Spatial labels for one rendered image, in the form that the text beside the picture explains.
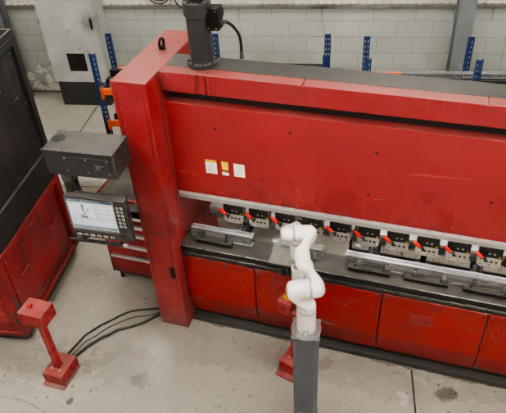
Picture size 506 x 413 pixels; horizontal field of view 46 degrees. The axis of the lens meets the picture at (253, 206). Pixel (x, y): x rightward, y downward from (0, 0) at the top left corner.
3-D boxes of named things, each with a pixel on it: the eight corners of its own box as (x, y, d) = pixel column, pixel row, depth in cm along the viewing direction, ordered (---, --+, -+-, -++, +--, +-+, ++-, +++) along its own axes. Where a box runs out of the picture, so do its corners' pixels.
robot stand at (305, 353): (317, 429, 430) (319, 341, 368) (292, 428, 433) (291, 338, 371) (318, 408, 444) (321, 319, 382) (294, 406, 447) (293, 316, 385)
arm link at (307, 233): (299, 302, 355) (326, 301, 356) (300, 294, 345) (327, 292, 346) (290, 232, 383) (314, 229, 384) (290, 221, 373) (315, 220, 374)
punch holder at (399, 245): (385, 249, 415) (387, 231, 405) (386, 241, 421) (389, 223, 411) (407, 252, 411) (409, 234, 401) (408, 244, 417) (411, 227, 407)
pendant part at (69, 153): (70, 247, 434) (38, 148, 382) (85, 225, 453) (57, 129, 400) (135, 255, 424) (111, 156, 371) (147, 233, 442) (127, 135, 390)
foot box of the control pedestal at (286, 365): (274, 374, 470) (274, 365, 462) (290, 351, 486) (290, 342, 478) (296, 385, 461) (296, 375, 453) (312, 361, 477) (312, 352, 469)
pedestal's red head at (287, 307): (277, 311, 434) (277, 294, 422) (288, 297, 444) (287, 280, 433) (301, 322, 425) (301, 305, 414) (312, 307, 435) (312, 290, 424)
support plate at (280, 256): (268, 263, 426) (268, 261, 426) (277, 239, 446) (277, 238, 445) (291, 267, 422) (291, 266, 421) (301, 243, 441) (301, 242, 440)
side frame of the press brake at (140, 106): (161, 322, 517) (109, 80, 375) (198, 256, 580) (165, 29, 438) (188, 328, 511) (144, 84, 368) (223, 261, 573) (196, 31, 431)
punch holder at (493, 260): (475, 265, 399) (480, 246, 388) (476, 256, 405) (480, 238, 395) (499, 269, 395) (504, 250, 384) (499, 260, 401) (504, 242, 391)
